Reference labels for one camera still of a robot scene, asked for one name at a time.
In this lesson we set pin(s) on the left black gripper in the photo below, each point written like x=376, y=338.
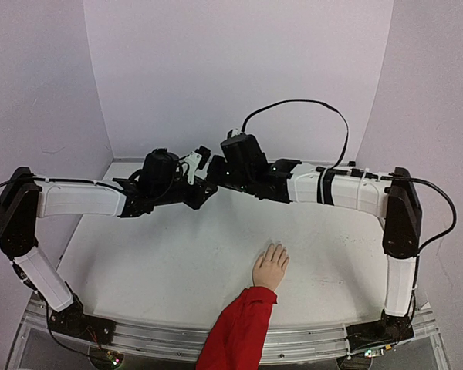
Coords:
x=199, y=198

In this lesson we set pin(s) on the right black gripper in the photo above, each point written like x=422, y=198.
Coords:
x=217, y=172

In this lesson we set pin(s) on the red sleeve forearm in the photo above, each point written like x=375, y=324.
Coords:
x=237, y=338

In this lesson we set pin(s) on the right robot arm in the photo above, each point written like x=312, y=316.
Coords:
x=391, y=198

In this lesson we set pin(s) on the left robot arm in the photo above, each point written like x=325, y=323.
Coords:
x=28, y=199

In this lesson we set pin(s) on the mannequin hand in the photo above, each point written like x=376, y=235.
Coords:
x=270, y=267

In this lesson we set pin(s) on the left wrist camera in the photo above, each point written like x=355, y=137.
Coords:
x=196, y=160

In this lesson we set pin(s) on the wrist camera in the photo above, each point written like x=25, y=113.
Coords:
x=196, y=160
x=233, y=132

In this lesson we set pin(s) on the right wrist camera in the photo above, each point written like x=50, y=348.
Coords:
x=233, y=132

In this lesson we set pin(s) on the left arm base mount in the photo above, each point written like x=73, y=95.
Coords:
x=74, y=322

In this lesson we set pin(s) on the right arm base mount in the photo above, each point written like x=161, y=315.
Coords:
x=388, y=330

